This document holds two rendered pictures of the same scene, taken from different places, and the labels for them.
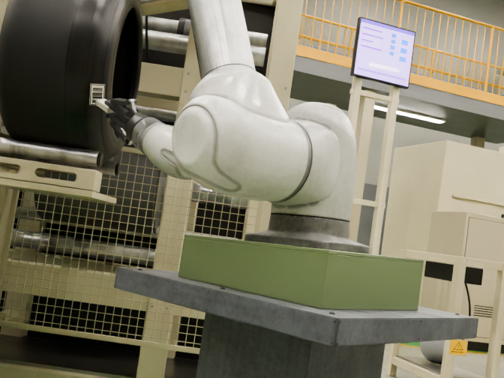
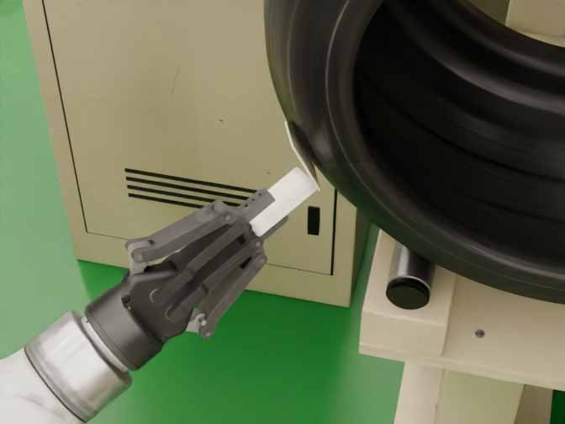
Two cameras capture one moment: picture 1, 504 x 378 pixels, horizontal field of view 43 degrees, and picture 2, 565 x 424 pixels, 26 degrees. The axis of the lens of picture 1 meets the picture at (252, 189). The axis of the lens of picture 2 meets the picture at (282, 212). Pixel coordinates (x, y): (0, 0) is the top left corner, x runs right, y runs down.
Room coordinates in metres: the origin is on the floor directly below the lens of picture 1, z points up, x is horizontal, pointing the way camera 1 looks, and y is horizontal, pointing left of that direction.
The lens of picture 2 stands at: (1.88, -0.30, 1.89)
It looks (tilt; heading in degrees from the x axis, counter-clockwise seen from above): 50 degrees down; 104
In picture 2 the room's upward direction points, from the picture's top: straight up
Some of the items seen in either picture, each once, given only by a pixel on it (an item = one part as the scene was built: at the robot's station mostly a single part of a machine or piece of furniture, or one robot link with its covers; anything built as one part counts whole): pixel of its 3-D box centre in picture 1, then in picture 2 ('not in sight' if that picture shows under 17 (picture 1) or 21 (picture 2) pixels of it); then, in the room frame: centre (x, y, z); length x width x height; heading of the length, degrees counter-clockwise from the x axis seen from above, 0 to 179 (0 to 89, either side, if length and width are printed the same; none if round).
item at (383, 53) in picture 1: (383, 53); not in sight; (5.80, -1.03, 2.60); 0.60 x 0.05 x 0.55; 108
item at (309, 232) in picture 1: (314, 233); not in sight; (1.24, -0.13, 0.77); 0.22 x 0.18 x 0.06; 139
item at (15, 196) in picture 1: (131, 244); not in sight; (2.31, 0.40, 0.65); 0.90 x 0.02 x 0.70; 91
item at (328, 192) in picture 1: (312, 160); not in sight; (1.22, -0.11, 0.90); 0.18 x 0.16 x 0.22; 134
